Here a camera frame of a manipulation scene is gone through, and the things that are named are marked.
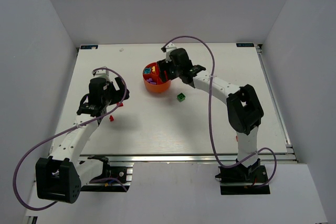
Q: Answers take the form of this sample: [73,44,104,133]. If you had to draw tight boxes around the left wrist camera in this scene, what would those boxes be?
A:
[92,66,110,81]

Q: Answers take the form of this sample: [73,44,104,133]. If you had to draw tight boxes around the corner label sticker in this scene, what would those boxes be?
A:
[80,45,98,50]
[236,43,255,48]

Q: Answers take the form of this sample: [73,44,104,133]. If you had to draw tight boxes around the left corner label sticker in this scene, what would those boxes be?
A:
[80,45,98,50]

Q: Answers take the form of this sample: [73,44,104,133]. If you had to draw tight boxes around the orange round divided container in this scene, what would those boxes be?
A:
[142,62,171,93]

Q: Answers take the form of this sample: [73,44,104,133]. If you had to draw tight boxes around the light blue lego brick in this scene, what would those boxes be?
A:
[143,68,152,74]

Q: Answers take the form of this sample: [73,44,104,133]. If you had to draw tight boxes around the right corner label sticker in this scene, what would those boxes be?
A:
[236,43,255,48]

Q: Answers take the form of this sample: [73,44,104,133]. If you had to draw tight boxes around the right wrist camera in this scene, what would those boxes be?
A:
[161,42,177,62]

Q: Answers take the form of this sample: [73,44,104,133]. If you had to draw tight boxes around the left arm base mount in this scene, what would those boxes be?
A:
[75,155,133,192]

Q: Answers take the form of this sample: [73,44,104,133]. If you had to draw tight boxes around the green square lego brick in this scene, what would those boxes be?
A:
[176,93,186,102]

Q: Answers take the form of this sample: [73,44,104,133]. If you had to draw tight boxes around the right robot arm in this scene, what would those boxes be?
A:
[157,44,264,175]

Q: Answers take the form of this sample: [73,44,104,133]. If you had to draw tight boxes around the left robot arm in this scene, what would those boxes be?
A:
[35,74,129,204]

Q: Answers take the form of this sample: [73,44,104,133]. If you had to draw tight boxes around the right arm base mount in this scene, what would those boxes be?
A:
[215,158,270,195]

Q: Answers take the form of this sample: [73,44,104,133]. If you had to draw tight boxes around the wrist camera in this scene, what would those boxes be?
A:
[161,42,177,62]
[92,66,110,81]

